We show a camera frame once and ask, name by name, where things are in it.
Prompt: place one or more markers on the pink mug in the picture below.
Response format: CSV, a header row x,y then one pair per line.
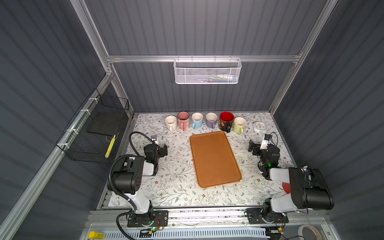
x,y
184,120

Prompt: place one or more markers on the tape roll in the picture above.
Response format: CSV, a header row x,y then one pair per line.
x,y
311,230

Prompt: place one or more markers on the yellow ruler in basket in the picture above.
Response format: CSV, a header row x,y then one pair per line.
x,y
110,147

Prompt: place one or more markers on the purple mug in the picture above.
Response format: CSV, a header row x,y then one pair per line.
x,y
211,120

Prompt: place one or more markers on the white wire basket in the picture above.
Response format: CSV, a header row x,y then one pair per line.
x,y
207,71

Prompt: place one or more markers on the white ribbed cable duct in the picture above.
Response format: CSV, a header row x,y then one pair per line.
x,y
202,233

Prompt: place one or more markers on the black wire basket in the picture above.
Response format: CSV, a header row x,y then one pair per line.
x,y
88,138

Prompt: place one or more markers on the light blue mug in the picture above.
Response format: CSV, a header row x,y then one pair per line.
x,y
197,119

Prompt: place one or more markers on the red pencil cup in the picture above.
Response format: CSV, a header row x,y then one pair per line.
x,y
286,188

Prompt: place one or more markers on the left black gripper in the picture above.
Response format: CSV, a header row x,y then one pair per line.
x,y
161,151

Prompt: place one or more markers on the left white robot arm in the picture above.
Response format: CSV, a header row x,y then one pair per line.
x,y
125,179

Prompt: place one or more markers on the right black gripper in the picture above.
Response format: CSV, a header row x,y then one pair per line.
x,y
257,148

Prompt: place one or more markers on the yellow marker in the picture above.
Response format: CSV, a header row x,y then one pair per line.
x,y
96,235

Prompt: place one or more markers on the light green mug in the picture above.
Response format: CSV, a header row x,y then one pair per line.
x,y
239,125

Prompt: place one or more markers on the orange plastic tray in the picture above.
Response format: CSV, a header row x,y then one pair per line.
x,y
214,160

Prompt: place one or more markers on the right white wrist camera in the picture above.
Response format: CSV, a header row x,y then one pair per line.
x,y
266,141

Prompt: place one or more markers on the black mug red inside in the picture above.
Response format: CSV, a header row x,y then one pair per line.
x,y
226,120

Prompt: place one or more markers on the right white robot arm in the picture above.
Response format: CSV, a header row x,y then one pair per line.
x,y
305,188

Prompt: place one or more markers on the white mug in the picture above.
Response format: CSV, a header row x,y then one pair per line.
x,y
171,122

